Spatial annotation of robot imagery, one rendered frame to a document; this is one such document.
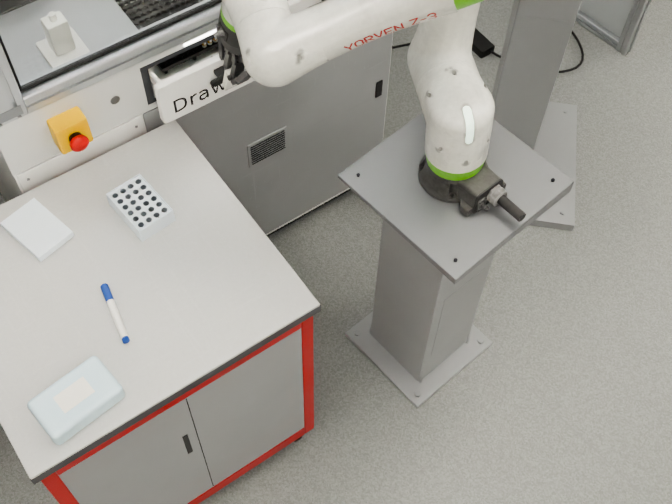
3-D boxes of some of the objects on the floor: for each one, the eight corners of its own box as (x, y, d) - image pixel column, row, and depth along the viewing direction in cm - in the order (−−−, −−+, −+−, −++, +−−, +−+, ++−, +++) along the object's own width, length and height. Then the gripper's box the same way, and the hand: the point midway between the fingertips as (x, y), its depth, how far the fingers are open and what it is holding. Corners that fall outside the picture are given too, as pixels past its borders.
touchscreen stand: (572, 231, 279) (686, -32, 193) (428, 210, 282) (478, -57, 196) (575, 111, 306) (676, -167, 220) (443, 93, 309) (492, -187, 223)
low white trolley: (319, 441, 241) (321, 304, 177) (113, 578, 221) (29, 479, 157) (209, 287, 266) (174, 118, 202) (14, 398, 246) (-93, 249, 182)
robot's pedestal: (491, 344, 258) (549, 187, 193) (417, 408, 247) (452, 264, 182) (419, 276, 269) (451, 107, 205) (344, 335, 258) (354, 175, 194)
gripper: (206, 8, 167) (198, 67, 190) (243, 65, 166) (230, 117, 188) (241, -7, 170) (228, 53, 192) (277, 49, 168) (260, 102, 190)
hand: (231, 77), depth 187 cm, fingers closed, pressing on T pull
